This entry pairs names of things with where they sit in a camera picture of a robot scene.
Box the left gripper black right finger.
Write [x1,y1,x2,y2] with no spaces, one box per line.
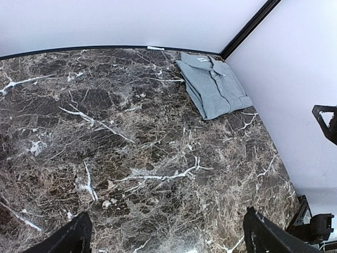
[243,207,319,252]

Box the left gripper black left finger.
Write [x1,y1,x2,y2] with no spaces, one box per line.
[24,211,93,253]

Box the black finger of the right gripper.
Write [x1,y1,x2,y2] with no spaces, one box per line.
[312,104,337,145]

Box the grey long sleeve shirt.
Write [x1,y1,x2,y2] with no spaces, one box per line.
[176,52,253,120]

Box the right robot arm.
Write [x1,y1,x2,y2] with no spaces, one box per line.
[286,105,336,245]

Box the right black frame post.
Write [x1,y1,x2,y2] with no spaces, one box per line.
[220,0,281,61]

